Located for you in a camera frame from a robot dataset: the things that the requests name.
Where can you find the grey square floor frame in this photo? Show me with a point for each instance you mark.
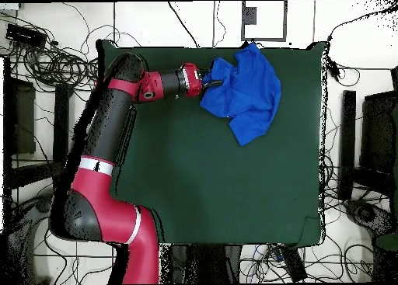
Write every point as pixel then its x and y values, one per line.
pixel 264 39

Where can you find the dark grey floor stand base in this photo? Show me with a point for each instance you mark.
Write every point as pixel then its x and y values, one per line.
pixel 18 235
pixel 367 213

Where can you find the black rectangular floor device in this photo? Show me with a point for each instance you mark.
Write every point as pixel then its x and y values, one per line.
pixel 293 263

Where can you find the black electronics box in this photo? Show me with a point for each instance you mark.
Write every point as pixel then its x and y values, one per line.
pixel 26 35

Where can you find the black metal frame stand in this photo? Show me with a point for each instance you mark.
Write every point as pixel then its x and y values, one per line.
pixel 61 136
pixel 348 136

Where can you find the small dark grey square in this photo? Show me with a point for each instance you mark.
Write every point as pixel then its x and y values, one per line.
pixel 250 16

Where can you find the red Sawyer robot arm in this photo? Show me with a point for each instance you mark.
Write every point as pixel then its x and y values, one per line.
pixel 102 204

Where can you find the dark green round object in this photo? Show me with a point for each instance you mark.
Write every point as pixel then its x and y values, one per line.
pixel 387 242

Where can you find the black plug adapter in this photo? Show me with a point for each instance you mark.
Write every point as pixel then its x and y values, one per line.
pixel 334 69

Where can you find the dark green table cloth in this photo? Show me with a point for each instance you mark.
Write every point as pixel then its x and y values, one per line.
pixel 217 188

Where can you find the blue printed T-shirt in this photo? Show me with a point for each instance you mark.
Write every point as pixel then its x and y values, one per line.
pixel 248 95

